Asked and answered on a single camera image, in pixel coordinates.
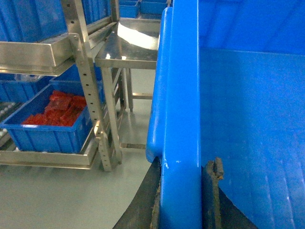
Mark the blue crate behind red-packet crate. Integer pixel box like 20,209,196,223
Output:
0,64,105,103

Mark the stainless steel flow rack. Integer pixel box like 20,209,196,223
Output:
0,0,122,171

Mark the blue crate with red packets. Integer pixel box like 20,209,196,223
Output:
0,83,92,153

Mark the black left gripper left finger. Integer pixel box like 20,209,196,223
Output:
114,157,161,229

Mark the blue crate on upper shelf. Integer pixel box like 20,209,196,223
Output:
0,0,111,42

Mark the distant blue crate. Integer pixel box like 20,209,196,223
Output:
119,0,172,19

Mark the large blue plastic crate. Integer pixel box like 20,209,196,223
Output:
146,0,305,229

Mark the stainless steel table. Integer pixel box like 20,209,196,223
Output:
95,18,161,153

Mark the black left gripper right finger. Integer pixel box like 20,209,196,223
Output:
201,157,257,229

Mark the red packets pile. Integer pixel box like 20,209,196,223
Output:
22,90,87,127

